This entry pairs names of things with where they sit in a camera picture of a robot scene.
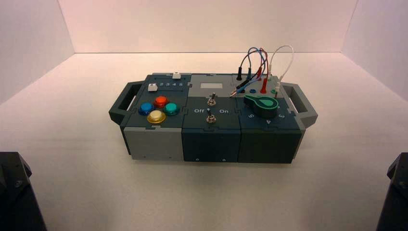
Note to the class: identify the green pointer knob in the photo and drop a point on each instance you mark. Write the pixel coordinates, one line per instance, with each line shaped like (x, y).
(262, 104)

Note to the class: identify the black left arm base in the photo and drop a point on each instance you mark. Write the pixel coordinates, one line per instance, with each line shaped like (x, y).
(16, 197)

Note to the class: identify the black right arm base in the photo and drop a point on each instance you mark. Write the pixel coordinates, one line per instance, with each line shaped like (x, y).
(396, 197)

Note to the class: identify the dark teal grey control box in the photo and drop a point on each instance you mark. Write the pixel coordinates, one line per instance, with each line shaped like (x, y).
(210, 140)

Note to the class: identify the small grey display screen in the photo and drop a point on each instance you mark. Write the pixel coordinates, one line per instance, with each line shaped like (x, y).
(211, 85)

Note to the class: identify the green round push button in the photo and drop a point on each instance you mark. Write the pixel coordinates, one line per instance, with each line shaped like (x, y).
(171, 109)

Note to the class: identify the red round push button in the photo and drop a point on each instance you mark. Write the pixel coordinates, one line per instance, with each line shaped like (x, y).
(161, 101)

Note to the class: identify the yellow round push button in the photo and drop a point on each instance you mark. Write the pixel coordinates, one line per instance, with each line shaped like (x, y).
(156, 117)

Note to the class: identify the white square slider cap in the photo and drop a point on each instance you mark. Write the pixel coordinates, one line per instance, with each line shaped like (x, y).
(152, 87)
(176, 75)

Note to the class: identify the blue round push button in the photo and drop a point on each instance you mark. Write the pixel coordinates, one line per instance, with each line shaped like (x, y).
(146, 108)

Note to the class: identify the metal toggle switch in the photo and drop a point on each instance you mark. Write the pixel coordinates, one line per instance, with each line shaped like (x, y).
(210, 118)
(210, 101)

